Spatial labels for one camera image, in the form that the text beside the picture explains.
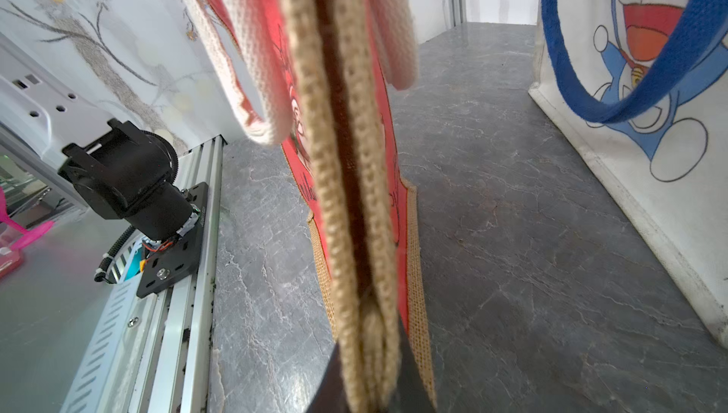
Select white Doraemon canvas bag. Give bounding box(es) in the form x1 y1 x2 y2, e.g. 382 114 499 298
530 0 727 344

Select aluminium mounting rail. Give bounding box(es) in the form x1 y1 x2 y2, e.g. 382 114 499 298
61 136 225 412

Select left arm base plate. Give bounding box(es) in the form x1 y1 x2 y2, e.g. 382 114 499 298
136 182 209 298

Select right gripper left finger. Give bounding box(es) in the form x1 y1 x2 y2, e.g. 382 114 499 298
306 343 350 413

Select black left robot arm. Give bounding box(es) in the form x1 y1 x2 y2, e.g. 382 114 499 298
1 37 196 240

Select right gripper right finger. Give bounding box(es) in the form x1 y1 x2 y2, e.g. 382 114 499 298
392 320 435 413

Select pink plastic object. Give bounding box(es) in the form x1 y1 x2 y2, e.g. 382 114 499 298
1 190 54 278

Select red jute Christmas bag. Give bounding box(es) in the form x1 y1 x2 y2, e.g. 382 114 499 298
182 0 437 412

